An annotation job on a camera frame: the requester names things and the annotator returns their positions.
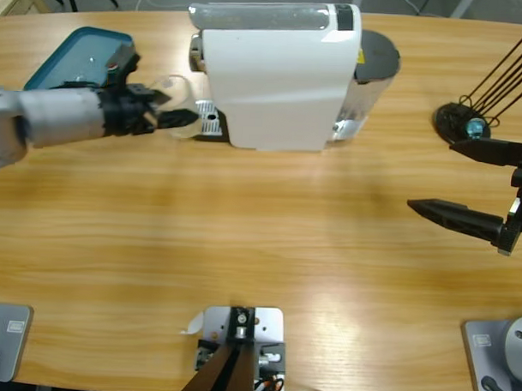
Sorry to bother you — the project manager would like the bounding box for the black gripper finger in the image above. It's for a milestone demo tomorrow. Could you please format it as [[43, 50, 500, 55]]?
[[129, 83, 172, 110], [405, 196, 508, 250], [153, 108, 200, 132], [448, 136, 522, 170]]

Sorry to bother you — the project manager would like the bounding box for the clear drinking glass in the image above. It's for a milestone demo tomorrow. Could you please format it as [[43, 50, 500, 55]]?
[[143, 73, 205, 141]]

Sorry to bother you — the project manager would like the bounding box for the white capsule coffee machine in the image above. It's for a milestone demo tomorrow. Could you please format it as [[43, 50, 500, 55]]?
[[183, 0, 363, 156]]

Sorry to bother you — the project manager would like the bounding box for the blue coffee capsule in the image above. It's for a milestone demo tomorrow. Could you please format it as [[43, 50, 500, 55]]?
[[465, 117, 486, 139]]

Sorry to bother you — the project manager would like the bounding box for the black drip tray metal grille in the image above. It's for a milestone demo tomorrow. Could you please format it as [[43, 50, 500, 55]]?
[[190, 98, 231, 144]]

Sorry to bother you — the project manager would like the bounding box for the black capsule holder with rods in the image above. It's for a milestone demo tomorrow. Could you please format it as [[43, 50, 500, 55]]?
[[432, 23, 522, 148]]

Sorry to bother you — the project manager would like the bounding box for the teal plastic tray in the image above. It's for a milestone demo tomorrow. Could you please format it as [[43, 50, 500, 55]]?
[[23, 23, 135, 96]]

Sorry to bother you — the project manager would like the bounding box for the clear water tank black lid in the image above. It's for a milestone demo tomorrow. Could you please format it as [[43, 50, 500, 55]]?
[[329, 28, 403, 145]]

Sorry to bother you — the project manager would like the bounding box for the white paper tag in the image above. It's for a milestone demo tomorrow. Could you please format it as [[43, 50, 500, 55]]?
[[179, 310, 206, 336]]

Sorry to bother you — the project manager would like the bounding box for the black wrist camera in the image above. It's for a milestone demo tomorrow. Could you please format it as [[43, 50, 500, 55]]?
[[105, 44, 142, 92]]

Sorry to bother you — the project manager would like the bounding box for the thin black camera cable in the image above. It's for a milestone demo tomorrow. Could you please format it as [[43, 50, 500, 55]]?
[[50, 79, 107, 93]]

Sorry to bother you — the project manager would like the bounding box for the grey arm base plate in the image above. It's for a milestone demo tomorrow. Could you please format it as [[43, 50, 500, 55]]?
[[0, 302, 34, 385], [459, 312, 522, 391]]

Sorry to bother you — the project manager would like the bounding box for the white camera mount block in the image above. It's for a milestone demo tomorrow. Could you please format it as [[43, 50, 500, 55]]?
[[198, 304, 289, 391]]

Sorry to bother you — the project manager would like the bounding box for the black mount bracket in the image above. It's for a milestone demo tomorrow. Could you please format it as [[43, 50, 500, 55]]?
[[194, 337, 288, 376]]

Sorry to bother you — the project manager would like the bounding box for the orange cable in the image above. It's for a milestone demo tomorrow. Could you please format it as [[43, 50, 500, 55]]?
[[254, 374, 285, 391]]

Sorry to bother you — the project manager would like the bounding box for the dark camera post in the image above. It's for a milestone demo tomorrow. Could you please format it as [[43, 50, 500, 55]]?
[[176, 304, 258, 391]]

